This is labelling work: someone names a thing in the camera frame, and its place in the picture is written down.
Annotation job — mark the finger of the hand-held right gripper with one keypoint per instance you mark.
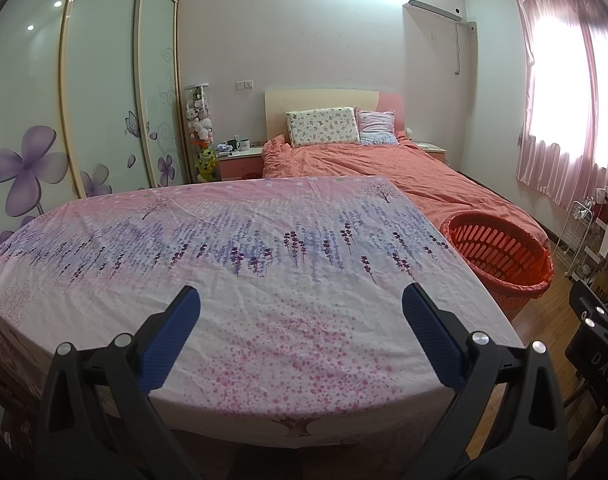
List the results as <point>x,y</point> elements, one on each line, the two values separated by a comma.
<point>591,307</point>

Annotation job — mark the clear tube of plush toys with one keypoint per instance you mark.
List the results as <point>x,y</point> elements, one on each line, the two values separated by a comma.
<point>200,115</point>

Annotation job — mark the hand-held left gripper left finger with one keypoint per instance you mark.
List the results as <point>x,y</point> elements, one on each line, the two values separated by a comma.
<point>169,342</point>

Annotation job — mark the pink floral tablecloth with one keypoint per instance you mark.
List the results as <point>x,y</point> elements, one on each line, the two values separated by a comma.
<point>284,270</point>

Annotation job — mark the white air conditioner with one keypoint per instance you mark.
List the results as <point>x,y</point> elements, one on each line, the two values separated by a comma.
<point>433,2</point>

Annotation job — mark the small red basket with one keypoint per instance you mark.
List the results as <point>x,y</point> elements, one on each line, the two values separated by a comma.
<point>251,176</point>

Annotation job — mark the white mug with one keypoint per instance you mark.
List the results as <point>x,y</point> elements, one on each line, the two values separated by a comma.
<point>242,144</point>

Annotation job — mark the green plush toy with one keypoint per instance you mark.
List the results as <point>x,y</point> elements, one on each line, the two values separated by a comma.
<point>206,162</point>

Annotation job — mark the brown paper bag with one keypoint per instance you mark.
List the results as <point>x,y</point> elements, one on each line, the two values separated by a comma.
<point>606,282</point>

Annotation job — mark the flower print sliding wardrobe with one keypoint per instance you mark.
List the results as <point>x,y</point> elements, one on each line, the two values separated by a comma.
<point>104,85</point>

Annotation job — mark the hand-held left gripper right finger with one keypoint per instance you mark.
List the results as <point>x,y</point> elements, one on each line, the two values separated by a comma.
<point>433,342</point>

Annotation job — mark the white wall switch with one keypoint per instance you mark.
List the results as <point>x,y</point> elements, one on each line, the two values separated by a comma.
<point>245,83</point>

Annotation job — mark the pink nightstand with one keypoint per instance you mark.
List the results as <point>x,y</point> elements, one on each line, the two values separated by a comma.
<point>433,150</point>
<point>239,165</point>

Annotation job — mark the air conditioner pipe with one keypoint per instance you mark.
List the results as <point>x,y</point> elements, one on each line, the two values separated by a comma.
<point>458,45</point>

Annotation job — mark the beige pink headboard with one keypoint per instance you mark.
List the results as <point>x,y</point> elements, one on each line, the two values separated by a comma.
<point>324,99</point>

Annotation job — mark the floral print pillow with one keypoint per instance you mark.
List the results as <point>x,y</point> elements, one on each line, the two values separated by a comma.
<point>324,127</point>

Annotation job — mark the pink striped pillow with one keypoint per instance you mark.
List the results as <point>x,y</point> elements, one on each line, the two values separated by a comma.
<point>376,127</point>

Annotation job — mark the orange plastic laundry basket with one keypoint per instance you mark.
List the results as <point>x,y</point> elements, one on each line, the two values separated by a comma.
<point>513,302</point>

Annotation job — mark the bed with salmon cover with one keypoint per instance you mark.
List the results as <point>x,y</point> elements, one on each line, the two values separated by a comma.
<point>408,175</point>

